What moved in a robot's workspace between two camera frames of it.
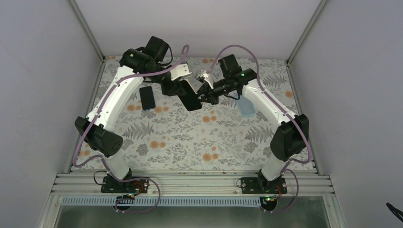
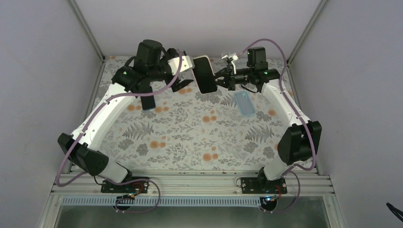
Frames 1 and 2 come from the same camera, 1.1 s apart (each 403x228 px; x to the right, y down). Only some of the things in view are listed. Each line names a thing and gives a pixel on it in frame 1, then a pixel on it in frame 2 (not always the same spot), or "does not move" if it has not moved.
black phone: [190, 99] -> [204, 75]
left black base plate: [109, 185] does not move
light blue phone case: [245, 106] does not move
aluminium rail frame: [191, 184] does not move
